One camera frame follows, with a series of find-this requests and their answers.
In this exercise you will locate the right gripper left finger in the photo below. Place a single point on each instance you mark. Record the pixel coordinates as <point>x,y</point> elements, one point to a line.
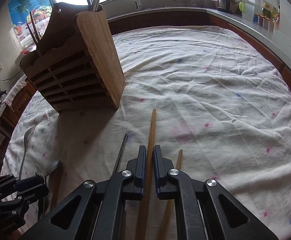
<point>94,210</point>

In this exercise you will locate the steel spoon wooden handle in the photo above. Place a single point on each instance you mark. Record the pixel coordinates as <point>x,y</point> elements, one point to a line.
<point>53,174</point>

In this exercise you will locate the green white pitcher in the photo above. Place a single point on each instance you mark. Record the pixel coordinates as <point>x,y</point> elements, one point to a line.
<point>247,11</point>

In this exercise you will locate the wooden utensil holder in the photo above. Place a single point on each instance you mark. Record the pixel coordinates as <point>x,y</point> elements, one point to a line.
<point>75,64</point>

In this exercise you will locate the tropical fruit window blind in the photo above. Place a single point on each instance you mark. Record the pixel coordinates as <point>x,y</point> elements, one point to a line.
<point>24,13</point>

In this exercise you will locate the lone steel fork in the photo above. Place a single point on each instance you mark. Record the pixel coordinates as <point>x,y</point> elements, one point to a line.
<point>26,136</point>

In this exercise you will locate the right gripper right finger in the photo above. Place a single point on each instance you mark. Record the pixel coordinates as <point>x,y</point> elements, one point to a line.
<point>204,209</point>

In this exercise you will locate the spice jar set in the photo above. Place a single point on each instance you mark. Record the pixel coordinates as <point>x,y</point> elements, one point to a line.
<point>267,23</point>

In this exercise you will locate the white floral tablecloth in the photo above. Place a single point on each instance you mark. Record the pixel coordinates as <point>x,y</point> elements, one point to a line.
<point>257,171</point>

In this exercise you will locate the lower wooden cabinets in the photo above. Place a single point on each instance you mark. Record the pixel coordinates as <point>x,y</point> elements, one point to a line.
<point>183,61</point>

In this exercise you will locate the tan wooden chopstick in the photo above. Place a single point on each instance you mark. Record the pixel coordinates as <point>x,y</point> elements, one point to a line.
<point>169,208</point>

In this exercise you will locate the steel electric kettle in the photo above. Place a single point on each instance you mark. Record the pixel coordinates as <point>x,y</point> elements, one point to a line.
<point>224,5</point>

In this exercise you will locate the white red rice cooker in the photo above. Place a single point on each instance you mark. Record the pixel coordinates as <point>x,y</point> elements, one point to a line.
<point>23,53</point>

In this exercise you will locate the yellow oil bottle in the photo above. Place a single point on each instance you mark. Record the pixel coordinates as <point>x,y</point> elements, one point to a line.
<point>266,10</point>

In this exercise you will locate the brown carved wooden chopstick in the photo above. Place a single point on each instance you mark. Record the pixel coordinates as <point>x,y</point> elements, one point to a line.
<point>144,205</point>

